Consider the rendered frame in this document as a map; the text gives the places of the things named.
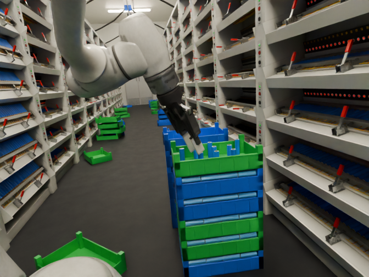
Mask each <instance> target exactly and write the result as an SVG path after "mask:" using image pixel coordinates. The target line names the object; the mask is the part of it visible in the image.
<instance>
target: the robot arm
mask: <svg viewBox="0 0 369 277"><path fill-rule="evenodd" d="M86 1H87V0H51V8H52V17H53V26H54V34H55V40H56V43H57V47H58V50H59V52H60V54H61V55H62V57H63V58H64V59H65V60H66V62H67V63H68V64H69V65H70V68H69V69H68V71H67V73H66V77H65V79H66V84H67V86H68V88H69V90H70V91H71V92H72V93H73V94H75V95H77V96H79V97H82V98H91V97H97V96H100V95H103V94H105V93H108V92H110V91H112V90H114V89H116V88H118V87H120V86H122V85H123V84H125V83H126V82H128V81H130V80H132V79H134V78H137V77H140V76H143V77H144V80H145V82H146V83H147V85H148V87H149V89H150V90H151V92H152V94H154V95H156V97H157V99H158V101H159V102H160V104H161V105H162V106H165V108H163V111H164V113H165V114H166V115H167V117H168V119H169V121H170V122H171V124H172V126H173V127H174V129H175V131H176V132H177V133H180V135H181V136H182V137H183V139H184V141H185V143H186V145H187V147H188V149H189V151H190V152H191V153H192V152H193V151H194V150H196V152H197V154H198V155H200V154H201V153H202V152H203V151H204V150H205V149H204V147H203V145H202V143H201V140H200V138H199V136H198V135H199V134H200V133H201V130H200V128H199V125H198V123H197V120H196V118H195V116H194V113H193V108H192V107H191V106H189V107H186V106H185V104H184V102H183V101H182V96H183V93H182V91H181V88H180V86H179V85H178V83H179V79H178V76H177V74H176V72H175V70H174V67H173V65H172V63H171V60H170V55H169V51H168V48H167V46H166V43H165V41H164V39H163V37H162V35H161V34H160V32H159V30H158V29H157V28H156V26H155V25H154V23H153V22H152V20H151V19H150V18H149V17H148V16H147V15H145V14H144V13H134V14H132V15H130V16H128V17H126V18H125V19H123V20H122V21H120V22H119V37H120V39H121V41H119V42H118V43H116V44H114V45H113V46H111V47H108V48H105V47H103V46H97V45H93V44H87V45H84V44H83V31H84V24H85V12H86ZM0 277H26V274H25V273H24V272H23V271H22V270H21V269H20V268H19V267H18V266H17V264H16V263H15V262H14V261H13V260H12V259H11V258H10V257H9V256H8V254H7V253H6V251H5V250H4V249H3V248H2V246H1V245H0ZM29 277H122V276H121V275H120V274H119V273H118V272H117V271H116V270H115V269H114V268H113V267H112V266H111V265H109V264H108V263H107V262H105V261H103V260H101V259H98V258H94V257H84V256H81V257H70V258H65V259H61V260H59V261H56V262H53V263H51V264H49V265H47V266H45V267H43V268H41V269H39V270H38V271H36V272H35V273H33V274H32V275H31V276H29Z"/></svg>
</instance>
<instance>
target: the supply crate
mask: <svg viewBox="0 0 369 277"><path fill-rule="evenodd" d="M238 138H239V148H240V154H239V155H234V156H227V145H228V144H231V145H232V148H235V140H234V141H224V142H213V143H212V146H216V149H217V150H218V151H219V157H214V158H208V144H207V143H202V145H203V147H204V149H205V150H204V151H203V156H204V158H203V159H194V153H193V152H192V153H191V152H190V151H189V149H188V147H187V145H185V146H176V141H170V143H171V155H172V163H173V166H174V172H175V177H176V178H180V177H186V176H196V175H205V174H215V173H225V172H231V171H240V170H250V169H260V168H263V145H261V144H259V145H255V147H253V146H252V145H250V144H249V143H247V142H245V140H244V134H238ZM180 148H184V156H185V160H183V161H180V150H179V149H180Z"/></svg>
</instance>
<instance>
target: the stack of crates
mask: <svg viewBox="0 0 369 277"><path fill-rule="evenodd" d="M214 125H215V127H210V128H200V130H201V133H200V134H199V135H198V136H199V138H200V140H201V143H208V142H212V143H213V142H224V141H228V128H223V130H222V129H220V128H219V123H218V122H215V123H214ZM163 133H164V145H165V156H166V167H167V178H168V185H169V196H170V207H171V217H172V227H173V229H174V228H178V222H177V210H176V198H175V186H174V174H173V167H172V155H171V143H170V141H176V146H185V145H186V143H185V141H184V139H183V137H182V136H181V135H180V133H177V132H176V131H167V127H163Z"/></svg>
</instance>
